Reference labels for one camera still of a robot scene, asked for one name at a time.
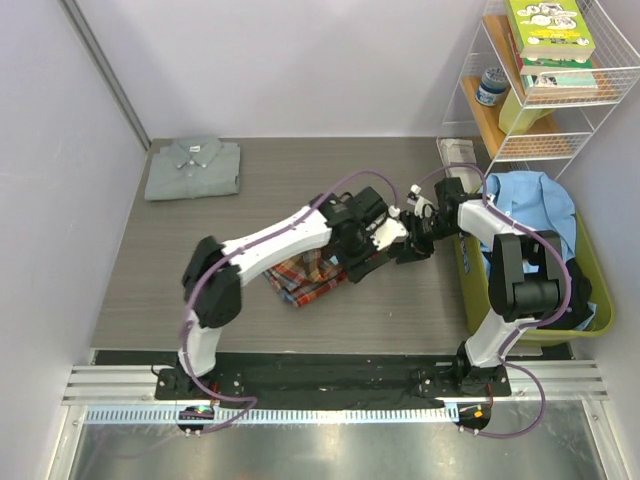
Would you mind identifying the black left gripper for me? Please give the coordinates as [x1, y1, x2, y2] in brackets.
[331, 223, 388, 282]

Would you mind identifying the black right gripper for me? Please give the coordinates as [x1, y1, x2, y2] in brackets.
[388, 210, 463, 265]

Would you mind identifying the red brown plaid shirt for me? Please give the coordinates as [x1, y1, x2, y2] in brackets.
[263, 249, 346, 308]

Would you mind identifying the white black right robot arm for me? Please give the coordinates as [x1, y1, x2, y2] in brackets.
[390, 177, 571, 396]

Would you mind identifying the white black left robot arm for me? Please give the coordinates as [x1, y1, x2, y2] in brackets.
[177, 187, 407, 399]

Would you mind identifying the green laundry basket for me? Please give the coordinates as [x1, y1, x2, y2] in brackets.
[452, 209, 614, 347]

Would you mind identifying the clear plastic bag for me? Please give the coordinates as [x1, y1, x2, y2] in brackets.
[437, 138, 477, 166]

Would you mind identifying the light blue shirt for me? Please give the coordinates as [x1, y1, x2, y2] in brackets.
[487, 171, 577, 262]

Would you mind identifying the yellow green cloth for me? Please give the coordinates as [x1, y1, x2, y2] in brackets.
[498, 89, 553, 135]

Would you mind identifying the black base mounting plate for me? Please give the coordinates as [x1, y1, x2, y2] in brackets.
[96, 350, 512, 409]

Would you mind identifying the blue white jar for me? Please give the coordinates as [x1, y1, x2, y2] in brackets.
[475, 67, 510, 107]

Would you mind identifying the black garment in basket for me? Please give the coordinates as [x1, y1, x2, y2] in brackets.
[543, 258, 597, 331]

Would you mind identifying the folded grey shirt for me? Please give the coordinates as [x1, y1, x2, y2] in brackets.
[144, 136, 241, 202]

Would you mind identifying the green top book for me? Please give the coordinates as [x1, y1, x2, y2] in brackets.
[503, 0, 595, 61]

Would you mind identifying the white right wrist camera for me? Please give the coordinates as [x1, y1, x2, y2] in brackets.
[407, 184, 434, 219]

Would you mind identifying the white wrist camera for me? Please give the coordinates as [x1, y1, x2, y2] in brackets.
[407, 184, 434, 219]
[366, 206, 408, 251]

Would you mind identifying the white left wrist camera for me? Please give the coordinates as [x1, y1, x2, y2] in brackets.
[366, 206, 408, 251]

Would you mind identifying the white slotted cable duct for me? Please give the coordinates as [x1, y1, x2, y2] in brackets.
[84, 403, 459, 426]

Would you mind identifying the white wire shelf rack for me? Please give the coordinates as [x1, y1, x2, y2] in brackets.
[437, 1, 639, 178]

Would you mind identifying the aluminium frame rail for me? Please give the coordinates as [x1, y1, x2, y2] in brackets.
[63, 356, 608, 410]

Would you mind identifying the grey wall corner strip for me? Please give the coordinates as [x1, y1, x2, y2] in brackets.
[57, 0, 151, 151]

